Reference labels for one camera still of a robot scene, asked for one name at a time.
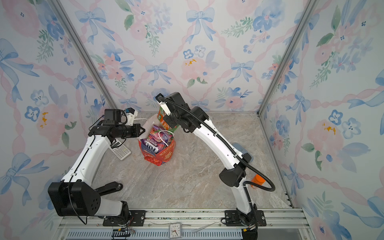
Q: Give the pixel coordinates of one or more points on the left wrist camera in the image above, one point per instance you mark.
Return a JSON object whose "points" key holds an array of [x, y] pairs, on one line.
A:
{"points": [[117, 117]]}

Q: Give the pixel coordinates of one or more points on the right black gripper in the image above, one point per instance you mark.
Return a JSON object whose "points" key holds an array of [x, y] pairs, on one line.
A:
{"points": [[168, 120]]}

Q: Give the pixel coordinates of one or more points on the red paper gift bag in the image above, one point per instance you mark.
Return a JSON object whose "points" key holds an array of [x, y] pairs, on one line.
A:
{"points": [[162, 157]]}

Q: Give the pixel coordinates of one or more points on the purple Fox's candy bag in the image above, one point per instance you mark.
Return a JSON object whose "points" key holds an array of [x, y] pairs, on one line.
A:
{"points": [[158, 139]]}

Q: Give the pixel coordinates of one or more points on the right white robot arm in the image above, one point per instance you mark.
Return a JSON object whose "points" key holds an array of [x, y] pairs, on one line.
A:
{"points": [[234, 173]]}

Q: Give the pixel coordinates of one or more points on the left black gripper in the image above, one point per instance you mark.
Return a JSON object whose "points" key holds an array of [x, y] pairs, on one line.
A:
{"points": [[136, 126]]}

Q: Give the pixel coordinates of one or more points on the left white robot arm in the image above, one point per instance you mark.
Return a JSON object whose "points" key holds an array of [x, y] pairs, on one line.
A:
{"points": [[73, 195]]}

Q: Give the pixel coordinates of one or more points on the green noodle packet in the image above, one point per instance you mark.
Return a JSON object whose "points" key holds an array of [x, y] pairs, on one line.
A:
{"points": [[162, 117]]}

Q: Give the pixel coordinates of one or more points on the orange cap bottle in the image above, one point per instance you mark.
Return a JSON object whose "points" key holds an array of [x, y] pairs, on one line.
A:
{"points": [[257, 179]]}

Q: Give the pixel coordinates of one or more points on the white calculator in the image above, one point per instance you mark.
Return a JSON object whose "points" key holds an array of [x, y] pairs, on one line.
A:
{"points": [[122, 152]]}

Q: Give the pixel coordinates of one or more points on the small white clock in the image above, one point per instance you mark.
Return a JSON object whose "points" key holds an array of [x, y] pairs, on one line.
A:
{"points": [[175, 231]]}

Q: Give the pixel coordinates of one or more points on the black stapler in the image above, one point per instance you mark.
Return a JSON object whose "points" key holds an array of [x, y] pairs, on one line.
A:
{"points": [[109, 188]]}

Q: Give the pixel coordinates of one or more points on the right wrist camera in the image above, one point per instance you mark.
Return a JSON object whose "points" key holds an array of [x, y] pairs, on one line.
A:
{"points": [[172, 103]]}

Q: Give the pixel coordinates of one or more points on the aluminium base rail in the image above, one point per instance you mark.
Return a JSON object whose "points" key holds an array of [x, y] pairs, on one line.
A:
{"points": [[198, 224]]}

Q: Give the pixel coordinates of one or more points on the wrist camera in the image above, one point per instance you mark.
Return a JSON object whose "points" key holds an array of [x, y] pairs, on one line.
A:
{"points": [[172, 103], [117, 117]]}

